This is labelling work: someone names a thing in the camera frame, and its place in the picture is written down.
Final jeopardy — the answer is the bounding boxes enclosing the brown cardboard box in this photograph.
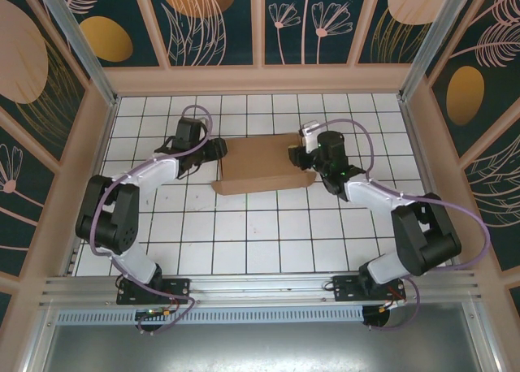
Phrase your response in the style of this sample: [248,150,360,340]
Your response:
[210,131,318,197]

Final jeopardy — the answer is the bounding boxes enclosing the grey metal sheet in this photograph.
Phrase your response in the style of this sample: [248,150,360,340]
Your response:
[40,322,503,372]

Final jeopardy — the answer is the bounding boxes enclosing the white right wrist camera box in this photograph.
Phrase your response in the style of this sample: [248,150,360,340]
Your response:
[298,119,323,154]

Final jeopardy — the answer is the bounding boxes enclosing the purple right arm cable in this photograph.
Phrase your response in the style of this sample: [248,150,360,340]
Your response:
[314,117,491,333]

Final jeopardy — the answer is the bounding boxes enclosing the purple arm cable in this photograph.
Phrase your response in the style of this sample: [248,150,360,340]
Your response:
[89,105,215,335]
[314,117,491,333]

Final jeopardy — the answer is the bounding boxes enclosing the wall panel pink flowers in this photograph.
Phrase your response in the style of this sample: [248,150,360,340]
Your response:
[263,0,359,67]

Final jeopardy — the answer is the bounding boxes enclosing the aluminium frame post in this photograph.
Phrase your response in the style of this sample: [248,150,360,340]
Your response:
[396,0,477,103]
[32,0,119,107]

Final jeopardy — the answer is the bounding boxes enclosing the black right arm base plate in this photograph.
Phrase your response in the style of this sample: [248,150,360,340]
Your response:
[331,272,407,305]

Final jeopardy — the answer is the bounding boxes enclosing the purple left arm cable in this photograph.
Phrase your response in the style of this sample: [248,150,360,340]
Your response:
[89,105,215,335]

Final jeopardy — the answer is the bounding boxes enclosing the aluminium mounting rail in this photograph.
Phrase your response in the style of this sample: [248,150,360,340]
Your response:
[38,268,481,309]

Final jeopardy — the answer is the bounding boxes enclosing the wall panel pale disc gold lines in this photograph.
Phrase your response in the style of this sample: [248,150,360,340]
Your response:
[356,0,442,65]

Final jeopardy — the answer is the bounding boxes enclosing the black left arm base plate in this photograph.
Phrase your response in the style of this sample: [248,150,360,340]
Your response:
[116,277,192,306]

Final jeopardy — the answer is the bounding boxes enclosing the wall panel pink fern leaves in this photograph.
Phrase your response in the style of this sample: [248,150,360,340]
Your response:
[462,123,520,272]

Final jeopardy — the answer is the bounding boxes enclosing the wall panel orange oval pink fern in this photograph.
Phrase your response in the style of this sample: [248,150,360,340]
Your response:
[425,0,520,126]

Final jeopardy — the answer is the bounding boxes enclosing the wall panel large pale disc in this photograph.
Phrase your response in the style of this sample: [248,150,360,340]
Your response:
[0,0,89,107]

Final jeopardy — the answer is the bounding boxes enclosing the slotted grey cable duct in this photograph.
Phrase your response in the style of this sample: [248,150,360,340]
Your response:
[56,308,365,325]

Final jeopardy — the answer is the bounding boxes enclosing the wall panel single pink flower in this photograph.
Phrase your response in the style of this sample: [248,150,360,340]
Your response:
[0,107,63,274]

